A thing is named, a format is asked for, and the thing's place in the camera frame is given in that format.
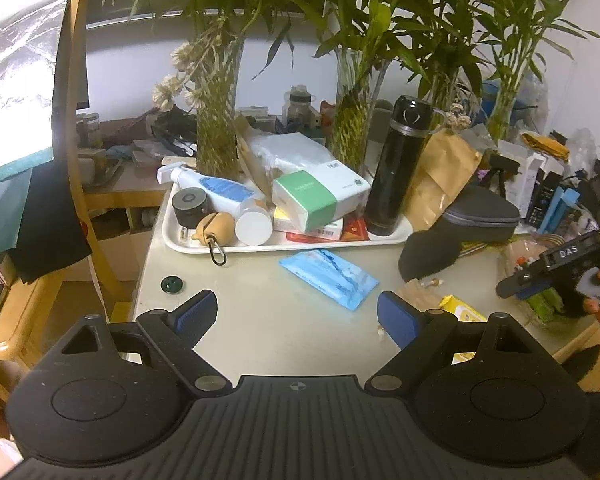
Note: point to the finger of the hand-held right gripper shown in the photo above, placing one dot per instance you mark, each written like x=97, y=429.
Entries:
x=515, y=285

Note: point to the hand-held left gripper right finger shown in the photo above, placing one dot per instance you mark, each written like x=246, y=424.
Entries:
x=397, y=322

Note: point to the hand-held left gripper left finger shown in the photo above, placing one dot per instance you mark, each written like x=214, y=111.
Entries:
x=197, y=312

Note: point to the yellow wipes pack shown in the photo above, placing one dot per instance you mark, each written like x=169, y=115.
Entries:
x=460, y=307

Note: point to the black foam pad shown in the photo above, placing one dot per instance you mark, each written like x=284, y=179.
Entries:
x=427, y=255

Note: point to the blue wet wipes pack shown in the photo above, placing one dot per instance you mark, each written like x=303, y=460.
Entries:
x=330, y=275

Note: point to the small white bead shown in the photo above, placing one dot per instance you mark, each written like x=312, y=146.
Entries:
x=380, y=331

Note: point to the black round button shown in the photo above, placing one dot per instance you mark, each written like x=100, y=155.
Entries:
x=172, y=285

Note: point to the green packets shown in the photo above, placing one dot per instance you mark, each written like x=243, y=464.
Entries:
x=545, y=307

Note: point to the black blue carton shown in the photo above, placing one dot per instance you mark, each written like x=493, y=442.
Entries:
x=542, y=200

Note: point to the grey zip case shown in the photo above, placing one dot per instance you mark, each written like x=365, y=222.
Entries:
x=480, y=212

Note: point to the white plastic tray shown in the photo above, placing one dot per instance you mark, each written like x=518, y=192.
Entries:
x=175, y=230

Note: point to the tan pouch with carabiner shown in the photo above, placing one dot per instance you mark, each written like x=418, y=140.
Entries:
x=217, y=225

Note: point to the clear plastic bag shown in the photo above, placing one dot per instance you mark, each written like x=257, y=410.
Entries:
x=580, y=147

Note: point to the white carton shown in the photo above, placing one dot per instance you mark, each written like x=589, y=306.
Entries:
x=532, y=175

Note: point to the white-lidded bottle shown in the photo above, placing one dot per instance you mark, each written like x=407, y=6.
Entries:
x=253, y=227

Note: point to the red flat box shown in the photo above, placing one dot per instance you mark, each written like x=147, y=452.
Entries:
x=355, y=230

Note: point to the black round device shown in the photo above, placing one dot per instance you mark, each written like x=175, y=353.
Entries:
x=190, y=202

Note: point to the yellow cloth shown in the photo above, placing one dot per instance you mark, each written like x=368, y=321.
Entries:
x=545, y=144

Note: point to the white spray bottle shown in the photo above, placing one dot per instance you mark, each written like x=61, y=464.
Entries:
x=220, y=189

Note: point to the yellow white flat box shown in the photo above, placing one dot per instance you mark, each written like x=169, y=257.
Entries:
x=285, y=220

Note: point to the large brown paper bag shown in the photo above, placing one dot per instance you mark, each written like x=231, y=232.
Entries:
x=440, y=175

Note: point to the wooden side table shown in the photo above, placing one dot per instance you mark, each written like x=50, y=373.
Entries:
x=130, y=185

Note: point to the black thermos bottle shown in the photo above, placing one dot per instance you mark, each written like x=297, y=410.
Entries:
x=395, y=175

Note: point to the green white tissue box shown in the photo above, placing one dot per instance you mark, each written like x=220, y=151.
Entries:
x=310, y=195

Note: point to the slim glass vase with bamboo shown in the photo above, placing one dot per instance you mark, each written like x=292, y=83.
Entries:
x=505, y=115

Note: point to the small metal tray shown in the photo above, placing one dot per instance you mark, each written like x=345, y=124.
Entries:
x=107, y=172

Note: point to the black cloth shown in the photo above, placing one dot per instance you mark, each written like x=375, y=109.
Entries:
x=50, y=230

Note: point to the small brown paper bag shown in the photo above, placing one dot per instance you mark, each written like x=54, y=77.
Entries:
x=247, y=150

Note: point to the dried flower bunch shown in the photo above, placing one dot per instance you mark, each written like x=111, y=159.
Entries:
x=457, y=120

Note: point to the glass vase with white flowers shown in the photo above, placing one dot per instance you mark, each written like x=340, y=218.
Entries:
x=217, y=130

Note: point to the white plastic bag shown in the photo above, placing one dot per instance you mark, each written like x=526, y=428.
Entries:
x=290, y=152

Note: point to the blue plastic bag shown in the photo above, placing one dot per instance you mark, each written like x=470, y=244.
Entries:
x=491, y=92

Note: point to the small glass vase with bamboo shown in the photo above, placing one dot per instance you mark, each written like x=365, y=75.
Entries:
x=442, y=105

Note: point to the wide glass vase with bamboo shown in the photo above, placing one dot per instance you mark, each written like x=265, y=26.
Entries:
x=355, y=125

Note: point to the glass jars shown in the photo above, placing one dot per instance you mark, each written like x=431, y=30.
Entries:
x=91, y=130

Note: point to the green mat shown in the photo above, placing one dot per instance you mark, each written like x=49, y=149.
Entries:
x=0, y=210

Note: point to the dark jar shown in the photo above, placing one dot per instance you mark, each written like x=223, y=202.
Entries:
x=300, y=110

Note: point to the wooden chair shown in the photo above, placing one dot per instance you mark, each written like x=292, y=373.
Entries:
x=72, y=110

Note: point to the silver foil sheet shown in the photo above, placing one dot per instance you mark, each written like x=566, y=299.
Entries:
x=15, y=85

